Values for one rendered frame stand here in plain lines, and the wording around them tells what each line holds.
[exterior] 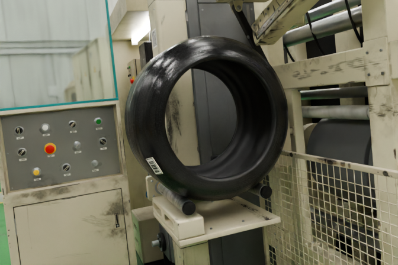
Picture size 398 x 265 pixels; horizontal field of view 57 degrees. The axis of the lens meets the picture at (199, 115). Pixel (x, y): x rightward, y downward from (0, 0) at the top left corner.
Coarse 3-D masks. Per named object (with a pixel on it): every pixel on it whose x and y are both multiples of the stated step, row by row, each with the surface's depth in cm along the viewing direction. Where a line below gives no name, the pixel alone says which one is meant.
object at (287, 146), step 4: (288, 120) 162; (288, 124) 162; (288, 128) 162; (288, 132) 162; (288, 136) 162; (288, 140) 162; (284, 144) 161; (288, 144) 162; (284, 148) 161; (288, 148) 162; (280, 156) 161; (284, 156) 161; (288, 156) 162; (280, 160) 161; (284, 160) 161; (288, 160) 162; (292, 160) 163; (276, 164) 160; (284, 164) 161; (288, 164) 162; (292, 164) 163; (272, 168) 159
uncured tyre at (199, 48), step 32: (160, 64) 112; (192, 64) 113; (224, 64) 145; (256, 64) 121; (128, 96) 127; (160, 96) 110; (256, 96) 146; (128, 128) 122; (160, 128) 110; (256, 128) 148; (160, 160) 111; (224, 160) 146; (256, 160) 123; (192, 192) 116; (224, 192) 118
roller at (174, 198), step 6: (162, 186) 140; (162, 192) 137; (168, 192) 131; (168, 198) 130; (174, 198) 123; (180, 198) 120; (186, 198) 118; (174, 204) 123; (180, 204) 116; (186, 204) 114; (192, 204) 115; (180, 210) 118; (186, 210) 114; (192, 210) 115
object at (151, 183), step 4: (148, 176) 146; (148, 180) 145; (152, 180) 145; (156, 180) 146; (148, 184) 145; (152, 184) 146; (156, 184) 146; (148, 188) 145; (152, 188) 146; (156, 188) 146; (148, 192) 145; (152, 192) 146; (156, 192) 146; (148, 196) 145; (152, 196) 146; (156, 196) 146; (152, 200) 146
